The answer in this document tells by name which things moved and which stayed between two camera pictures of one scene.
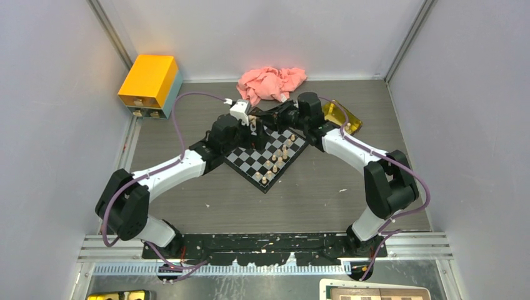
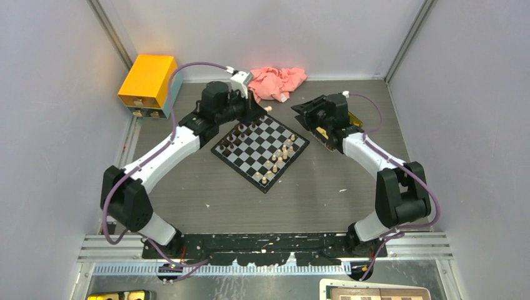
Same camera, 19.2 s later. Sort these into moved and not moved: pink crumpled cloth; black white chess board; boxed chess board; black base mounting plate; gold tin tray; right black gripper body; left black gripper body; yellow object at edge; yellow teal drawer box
Moved: left black gripper body; gold tin tray; right black gripper body
Not moved: black base mounting plate; black white chess board; boxed chess board; yellow teal drawer box; yellow object at edge; pink crumpled cloth
